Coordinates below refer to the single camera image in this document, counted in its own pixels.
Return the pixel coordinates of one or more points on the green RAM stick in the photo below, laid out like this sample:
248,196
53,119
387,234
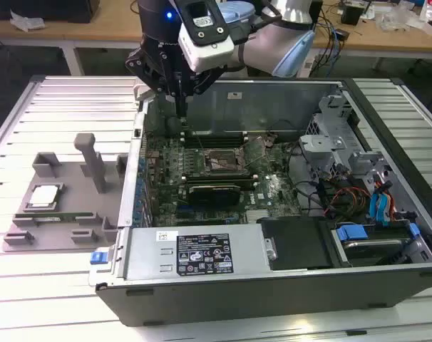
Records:
73,214

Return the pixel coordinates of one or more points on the hard disk in blue carrier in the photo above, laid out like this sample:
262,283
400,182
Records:
351,233

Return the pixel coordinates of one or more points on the small black box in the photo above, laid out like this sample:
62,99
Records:
350,16

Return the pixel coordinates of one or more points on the blue case latch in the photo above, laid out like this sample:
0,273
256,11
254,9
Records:
98,258

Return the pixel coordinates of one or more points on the blue expansion slot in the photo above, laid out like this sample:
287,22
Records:
182,212

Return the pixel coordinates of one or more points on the black RAM slot bank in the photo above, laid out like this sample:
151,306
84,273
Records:
219,139
219,177

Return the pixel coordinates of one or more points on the large black box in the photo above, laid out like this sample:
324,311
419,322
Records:
41,9

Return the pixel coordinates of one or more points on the green motherboard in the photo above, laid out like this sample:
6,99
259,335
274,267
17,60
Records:
273,192

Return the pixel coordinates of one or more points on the silver CPU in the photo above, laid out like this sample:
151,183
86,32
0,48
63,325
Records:
44,196

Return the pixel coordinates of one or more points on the small black adapter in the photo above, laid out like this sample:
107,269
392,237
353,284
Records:
342,34

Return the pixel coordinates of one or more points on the black and silver PC case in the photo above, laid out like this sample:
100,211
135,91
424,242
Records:
237,299

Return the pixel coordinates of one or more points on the grey plastic parts rack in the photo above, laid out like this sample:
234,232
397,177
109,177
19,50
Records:
70,199

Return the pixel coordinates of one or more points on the silver power supply with label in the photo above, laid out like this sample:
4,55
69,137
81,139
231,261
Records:
148,253

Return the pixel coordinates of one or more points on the crumpled clear plastic wrap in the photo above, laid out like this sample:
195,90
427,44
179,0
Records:
25,22

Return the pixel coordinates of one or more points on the clear plastic bags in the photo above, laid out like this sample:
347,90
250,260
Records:
397,18

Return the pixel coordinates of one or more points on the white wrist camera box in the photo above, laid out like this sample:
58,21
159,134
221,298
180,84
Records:
205,42

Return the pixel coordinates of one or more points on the black graphics card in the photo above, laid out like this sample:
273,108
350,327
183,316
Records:
212,196

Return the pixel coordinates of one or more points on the small silver chipset heatsink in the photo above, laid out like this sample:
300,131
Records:
257,214

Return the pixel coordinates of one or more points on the wooden desk with white frame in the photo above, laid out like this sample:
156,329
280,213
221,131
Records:
95,30

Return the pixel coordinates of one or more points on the metal CPU socket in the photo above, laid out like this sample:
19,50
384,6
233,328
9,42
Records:
219,160

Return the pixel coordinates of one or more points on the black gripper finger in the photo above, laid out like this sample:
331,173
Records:
141,66
207,80

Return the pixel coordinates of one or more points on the black plastic shroud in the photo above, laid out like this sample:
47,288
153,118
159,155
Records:
298,242

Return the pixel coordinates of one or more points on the silver metal drive cage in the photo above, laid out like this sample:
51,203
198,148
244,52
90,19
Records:
319,149

